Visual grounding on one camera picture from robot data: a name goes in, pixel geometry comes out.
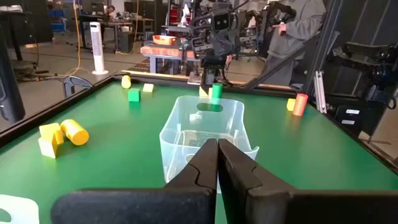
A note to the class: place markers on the metal table clamp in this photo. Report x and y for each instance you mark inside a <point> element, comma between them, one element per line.
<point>69,82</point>

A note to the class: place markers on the yellow cylinder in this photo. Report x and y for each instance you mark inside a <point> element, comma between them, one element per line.
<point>74,132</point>
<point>126,81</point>

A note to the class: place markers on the orange tray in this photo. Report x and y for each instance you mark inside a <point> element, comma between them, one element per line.
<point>164,40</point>

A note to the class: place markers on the white tower fan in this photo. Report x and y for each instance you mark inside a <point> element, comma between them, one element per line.
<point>97,46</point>

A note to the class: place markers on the orange cylinder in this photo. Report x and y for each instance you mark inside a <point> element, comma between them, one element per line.
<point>300,104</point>

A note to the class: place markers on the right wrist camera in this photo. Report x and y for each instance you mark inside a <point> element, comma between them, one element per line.
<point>222,21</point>

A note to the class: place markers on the small blue cube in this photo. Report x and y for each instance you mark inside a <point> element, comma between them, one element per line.
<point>306,111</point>

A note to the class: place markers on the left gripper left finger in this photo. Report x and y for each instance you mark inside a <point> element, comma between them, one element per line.
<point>186,202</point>

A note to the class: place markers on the black frame strut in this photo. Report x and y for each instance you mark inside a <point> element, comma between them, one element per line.
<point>280,63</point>
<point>321,46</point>

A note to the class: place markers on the small yellow cube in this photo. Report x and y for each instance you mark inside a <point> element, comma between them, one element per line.
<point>148,87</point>
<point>290,104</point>

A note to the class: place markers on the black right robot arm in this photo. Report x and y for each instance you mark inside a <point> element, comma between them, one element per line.
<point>211,76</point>

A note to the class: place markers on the green cube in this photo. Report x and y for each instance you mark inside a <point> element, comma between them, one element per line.
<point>134,95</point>

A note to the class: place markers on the green cylinder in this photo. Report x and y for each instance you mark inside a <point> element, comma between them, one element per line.
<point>217,89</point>

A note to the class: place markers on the green table mat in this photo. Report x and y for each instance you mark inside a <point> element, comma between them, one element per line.
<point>124,161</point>

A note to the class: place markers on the metal mounting plate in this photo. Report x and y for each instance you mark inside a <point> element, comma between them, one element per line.
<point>194,80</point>

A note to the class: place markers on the black desk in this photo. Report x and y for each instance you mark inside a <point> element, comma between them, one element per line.
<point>34,28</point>

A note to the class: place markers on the wooden workbench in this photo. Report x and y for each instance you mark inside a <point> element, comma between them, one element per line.
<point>168,51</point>

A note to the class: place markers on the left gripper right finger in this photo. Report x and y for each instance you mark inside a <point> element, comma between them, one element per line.
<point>255,202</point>

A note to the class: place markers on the person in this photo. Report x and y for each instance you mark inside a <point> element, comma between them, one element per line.
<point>110,10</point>
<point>298,28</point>

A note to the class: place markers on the black floor stand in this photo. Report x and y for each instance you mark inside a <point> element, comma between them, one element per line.
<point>11,93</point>

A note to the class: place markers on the black box white labels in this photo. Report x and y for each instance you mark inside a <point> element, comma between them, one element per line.
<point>367,124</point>

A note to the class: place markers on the white corner bracket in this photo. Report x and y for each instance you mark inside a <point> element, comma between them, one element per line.
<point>319,93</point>

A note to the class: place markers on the black table frame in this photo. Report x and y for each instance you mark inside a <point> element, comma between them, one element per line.
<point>46,115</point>

